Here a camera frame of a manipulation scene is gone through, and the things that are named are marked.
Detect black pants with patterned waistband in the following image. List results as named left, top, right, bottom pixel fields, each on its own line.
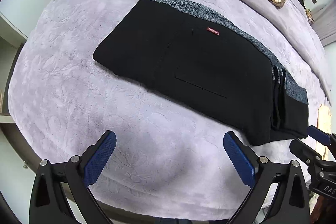
left=93, top=0, right=308, bottom=145

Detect right hand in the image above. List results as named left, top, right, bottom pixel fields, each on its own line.
left=310, top=195, right=336, bottom=224

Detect lavender plush bed blanket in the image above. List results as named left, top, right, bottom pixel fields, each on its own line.
left=9, top=0, right=331, bottom=221

